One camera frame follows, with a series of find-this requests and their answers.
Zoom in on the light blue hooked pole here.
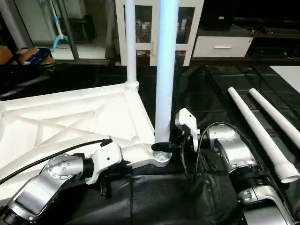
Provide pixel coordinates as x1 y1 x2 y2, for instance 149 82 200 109
49 0 69 53

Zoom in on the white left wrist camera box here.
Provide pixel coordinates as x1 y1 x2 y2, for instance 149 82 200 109
85 142 124 185

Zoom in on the white drawer unit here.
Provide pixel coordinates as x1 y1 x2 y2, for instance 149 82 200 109
192 35 254 59

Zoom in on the white flat board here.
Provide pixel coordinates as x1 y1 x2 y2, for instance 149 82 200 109
270 65 300 95

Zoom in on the white plastic table leg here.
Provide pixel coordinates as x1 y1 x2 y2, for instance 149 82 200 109
152 0 180 163
227 86 300 184
248 87 300 151
124 0 140 88

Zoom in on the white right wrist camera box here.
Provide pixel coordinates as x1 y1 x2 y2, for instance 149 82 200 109
174 107 201 153

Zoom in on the white plastic table top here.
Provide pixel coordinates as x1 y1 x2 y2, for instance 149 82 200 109
0 82 173 208

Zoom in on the brown cardboard box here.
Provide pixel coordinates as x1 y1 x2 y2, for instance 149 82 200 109
0 46 23 66

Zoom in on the black work mat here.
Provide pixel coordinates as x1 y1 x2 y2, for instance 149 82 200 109
0 63 300 225

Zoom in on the blue plastic bag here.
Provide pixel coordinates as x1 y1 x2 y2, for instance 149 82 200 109
22 47 55 65

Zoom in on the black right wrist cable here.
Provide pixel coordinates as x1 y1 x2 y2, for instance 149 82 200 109
180 121 245 182

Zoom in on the white glass-door cabinet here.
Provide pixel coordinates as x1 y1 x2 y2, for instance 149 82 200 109
115 0 206 67

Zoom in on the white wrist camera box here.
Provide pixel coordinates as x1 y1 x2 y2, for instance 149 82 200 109
174 107 201 153
85 142 124 185

